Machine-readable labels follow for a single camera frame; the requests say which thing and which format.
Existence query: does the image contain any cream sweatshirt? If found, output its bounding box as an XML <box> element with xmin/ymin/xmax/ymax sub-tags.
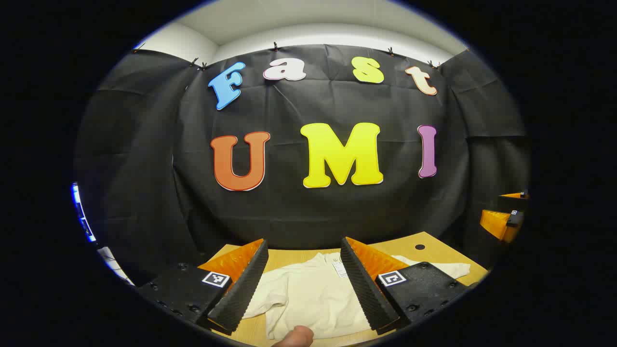
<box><xmin>241</xmin><ymin>252</ymin><xmax>471</xmax><ymax>340</ymax></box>

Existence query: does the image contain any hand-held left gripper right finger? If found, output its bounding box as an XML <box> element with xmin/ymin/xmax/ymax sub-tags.
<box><xmin>340</xmin><ymin>236</ymin><xmax>470</xmax><ymax>335</ymax></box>

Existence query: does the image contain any computer monitor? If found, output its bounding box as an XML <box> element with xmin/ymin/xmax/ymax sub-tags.
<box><xmin>71</xmin><ymin>182</ymin><xmax>97</xmax><ymax>243</ymax></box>

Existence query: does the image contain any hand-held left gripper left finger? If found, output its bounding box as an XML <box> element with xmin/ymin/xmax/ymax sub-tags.
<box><xmin>136</xmin><ymin>238</ymin><xmax>269</xmax><ymax>335</ymax></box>

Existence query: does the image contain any black backdrop cloth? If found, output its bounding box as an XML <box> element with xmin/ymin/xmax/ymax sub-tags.
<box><xmin>75</xmin><ymin>43</ymin><xmax>531</xmax><ymax>285</ymax></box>

